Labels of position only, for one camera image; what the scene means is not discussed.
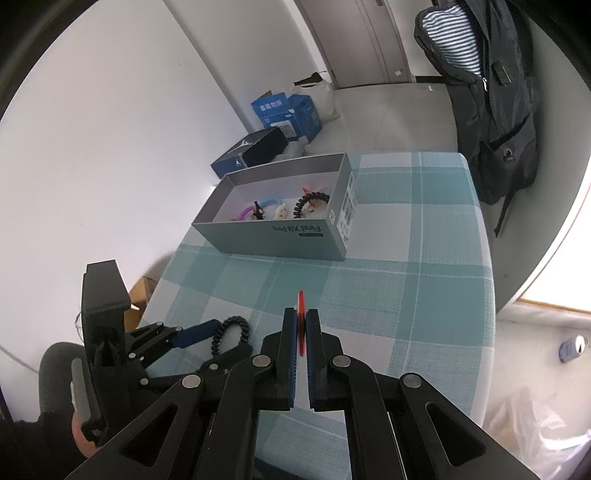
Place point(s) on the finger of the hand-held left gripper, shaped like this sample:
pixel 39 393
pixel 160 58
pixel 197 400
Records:
pixel 196 334
pixel 210 368

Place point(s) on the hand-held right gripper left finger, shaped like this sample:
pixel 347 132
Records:
pixel 290 355

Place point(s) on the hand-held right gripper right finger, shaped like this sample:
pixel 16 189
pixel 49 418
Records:
pixel 313 360

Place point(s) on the red cartoon hair clip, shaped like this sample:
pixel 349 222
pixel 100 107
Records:
pixel 301 323

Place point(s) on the grey cardboard box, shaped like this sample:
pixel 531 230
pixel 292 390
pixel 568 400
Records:
pixel 277 240

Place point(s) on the black cat charm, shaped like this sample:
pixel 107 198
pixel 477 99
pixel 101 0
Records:
pixel 258 211

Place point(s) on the person's left forearm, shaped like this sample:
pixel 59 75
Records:
pixel 37 447

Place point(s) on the person's left hand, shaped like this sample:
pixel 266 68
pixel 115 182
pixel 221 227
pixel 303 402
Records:
pixel 85 443

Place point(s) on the brown cardboard box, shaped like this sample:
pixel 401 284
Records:
pixel 143 290

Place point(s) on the teal checked tablecloth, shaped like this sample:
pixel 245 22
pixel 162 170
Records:
pixel 392 286

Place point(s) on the white charm accessory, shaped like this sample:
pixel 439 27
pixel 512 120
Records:
pixel 281 211

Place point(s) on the dark blue flat box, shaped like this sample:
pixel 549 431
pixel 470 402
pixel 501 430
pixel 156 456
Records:
pixel 231 164

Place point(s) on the white crumpled wrapping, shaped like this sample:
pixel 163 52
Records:
pixel 293 148

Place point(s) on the clear plastic bag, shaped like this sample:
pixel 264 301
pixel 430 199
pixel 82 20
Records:
pixel 531 429

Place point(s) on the blue cardboard box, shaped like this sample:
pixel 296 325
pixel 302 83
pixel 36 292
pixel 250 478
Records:
pixel 300 115

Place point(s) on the white plastic bag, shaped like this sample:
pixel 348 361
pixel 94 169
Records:
pixel 330 101

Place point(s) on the small blue white cup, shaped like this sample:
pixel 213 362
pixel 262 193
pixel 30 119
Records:
pixel 572 348

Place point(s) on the black jacket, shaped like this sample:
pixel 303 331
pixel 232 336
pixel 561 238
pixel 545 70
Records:
pixel 503 115

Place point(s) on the grey door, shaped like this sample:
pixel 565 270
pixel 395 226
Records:
pixel 364 41

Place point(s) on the striped shirt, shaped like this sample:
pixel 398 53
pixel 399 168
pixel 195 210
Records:
pixel 452 41

